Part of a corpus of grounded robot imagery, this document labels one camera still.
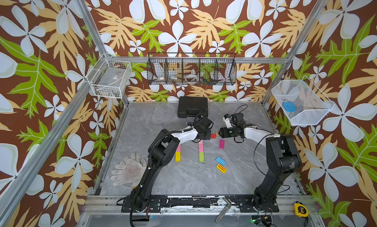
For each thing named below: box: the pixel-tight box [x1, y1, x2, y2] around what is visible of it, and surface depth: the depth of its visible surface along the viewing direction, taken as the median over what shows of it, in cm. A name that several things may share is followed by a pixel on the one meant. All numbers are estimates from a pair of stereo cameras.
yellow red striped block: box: [215, 163, 228, 174], surface depth 87 cm
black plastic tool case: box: [177, 96, 209, 118], surface depth 117 cm
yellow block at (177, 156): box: [175, 151, 182, 162], surface depth 92 cm
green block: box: [198, 151, 205, 163], surface depth 92 cm
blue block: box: [215, 156, 227, 166], surface depth 90 cm
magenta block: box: [218, 139, 226, 149], surface depth 98 cm
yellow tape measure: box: [293, 200, 310, 218], surface depth 72 cm
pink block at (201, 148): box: [198, 143, 204, 153], surface depth 95 cm
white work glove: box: [109, 151, 147, 189], surface depth 86 cm
